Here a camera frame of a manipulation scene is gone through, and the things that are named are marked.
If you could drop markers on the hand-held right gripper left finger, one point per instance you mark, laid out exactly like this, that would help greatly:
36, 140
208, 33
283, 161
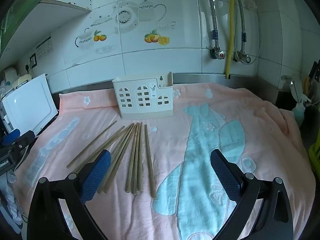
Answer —
96, 176

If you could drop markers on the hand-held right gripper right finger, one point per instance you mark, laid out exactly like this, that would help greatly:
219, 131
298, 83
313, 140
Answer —
225, 177

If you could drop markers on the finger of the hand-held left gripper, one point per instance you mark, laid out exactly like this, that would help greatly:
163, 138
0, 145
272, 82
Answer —
11, 135

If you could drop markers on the pile of wooden chopsticks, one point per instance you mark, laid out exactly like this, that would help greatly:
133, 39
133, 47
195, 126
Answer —
135, 165

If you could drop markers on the white plastic utensil holder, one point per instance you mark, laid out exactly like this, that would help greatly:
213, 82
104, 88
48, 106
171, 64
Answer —
132, 112

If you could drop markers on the white plastic board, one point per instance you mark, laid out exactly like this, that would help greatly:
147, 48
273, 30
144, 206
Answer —
27, 105

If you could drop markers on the white plastic bag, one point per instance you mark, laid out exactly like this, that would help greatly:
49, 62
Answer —
10, 197

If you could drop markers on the cream kitchen appliance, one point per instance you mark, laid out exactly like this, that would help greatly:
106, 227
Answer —
15, 78

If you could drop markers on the pink towel with blue pattern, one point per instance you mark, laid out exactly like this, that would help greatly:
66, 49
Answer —
170, 142

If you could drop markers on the teal spray bottle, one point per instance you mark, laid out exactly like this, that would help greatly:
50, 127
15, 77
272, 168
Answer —
298, 111

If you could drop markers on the metal water valve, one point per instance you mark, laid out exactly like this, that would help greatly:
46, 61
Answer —
242, 58

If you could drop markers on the metal valve with red knob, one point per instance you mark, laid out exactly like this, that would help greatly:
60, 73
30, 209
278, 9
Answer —
217, 53

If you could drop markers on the yellow gas pipe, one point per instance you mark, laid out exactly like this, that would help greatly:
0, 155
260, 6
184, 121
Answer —
231, 30

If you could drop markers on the wall socket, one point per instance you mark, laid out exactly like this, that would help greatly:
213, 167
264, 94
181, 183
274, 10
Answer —
33, 60

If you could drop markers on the white wall label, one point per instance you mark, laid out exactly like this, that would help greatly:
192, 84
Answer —
44, 47

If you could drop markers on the green wall cabinet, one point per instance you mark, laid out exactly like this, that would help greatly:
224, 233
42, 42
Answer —
15, 10

